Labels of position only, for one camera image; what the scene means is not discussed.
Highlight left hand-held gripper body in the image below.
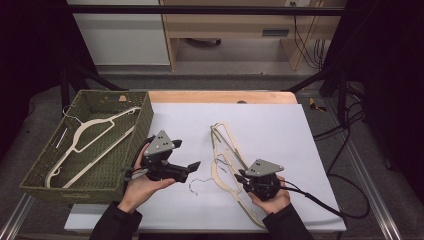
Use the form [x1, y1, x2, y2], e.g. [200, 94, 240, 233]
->
[139, 130, 190, 184]

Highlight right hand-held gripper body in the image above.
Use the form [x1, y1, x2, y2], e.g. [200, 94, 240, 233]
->
[242, 159, 285, 202]

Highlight beige plastic hanger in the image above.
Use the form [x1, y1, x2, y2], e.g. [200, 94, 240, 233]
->
[210, 121, 255, 188]
[188, 122, 268, 230]
[44, 104, 142, 190]

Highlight green woven basket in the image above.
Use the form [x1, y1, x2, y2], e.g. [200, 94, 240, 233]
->
[19, 89, 155, 205]

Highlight person's right hand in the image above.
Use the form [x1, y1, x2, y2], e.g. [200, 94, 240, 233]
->
[248, 176, 291, 216]

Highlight person's left hand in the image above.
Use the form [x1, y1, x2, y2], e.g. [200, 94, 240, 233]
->
[117, 143, 176, 214]

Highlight yellow and black tool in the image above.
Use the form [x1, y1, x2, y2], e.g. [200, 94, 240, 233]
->
[308, 97, 328, 113]

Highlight black metal stand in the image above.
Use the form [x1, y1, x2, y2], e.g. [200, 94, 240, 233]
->
[285, 61, 352, 126]
[59, 62, 128, 116]

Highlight white cabinet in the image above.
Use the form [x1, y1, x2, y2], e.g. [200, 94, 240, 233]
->
[66, 0, 172, 66]

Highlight light wooden desk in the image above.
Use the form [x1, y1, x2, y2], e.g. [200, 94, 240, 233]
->
[159, 0, 348, 72]

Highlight black horizontal bar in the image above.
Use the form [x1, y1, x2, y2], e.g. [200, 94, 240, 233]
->
[64, 4, 346, 16]

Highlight black curtain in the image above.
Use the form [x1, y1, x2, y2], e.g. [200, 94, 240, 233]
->
[328, 0, 424, 204]
[0, 0, 98, 158]

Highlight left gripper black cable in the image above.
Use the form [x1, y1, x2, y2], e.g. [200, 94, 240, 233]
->
[124, 138, 155, 183]

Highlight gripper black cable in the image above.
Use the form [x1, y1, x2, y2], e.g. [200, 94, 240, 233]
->
[124, 138, 155, 183]
[278, 173, 372, 221]

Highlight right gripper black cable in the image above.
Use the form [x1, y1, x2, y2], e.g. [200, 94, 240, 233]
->
[278, 173, 372, 221]

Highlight black floor cables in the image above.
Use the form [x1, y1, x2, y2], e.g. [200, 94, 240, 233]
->
[313, 81, 368, 176]

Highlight aluminium frame rail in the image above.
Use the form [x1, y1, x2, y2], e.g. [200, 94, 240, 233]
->
[324, 98, 405, 240]
[0, 193, 35, 240]

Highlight bundle of black desk cables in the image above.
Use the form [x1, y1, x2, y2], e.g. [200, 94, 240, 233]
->
[290, 1, 329, 70]

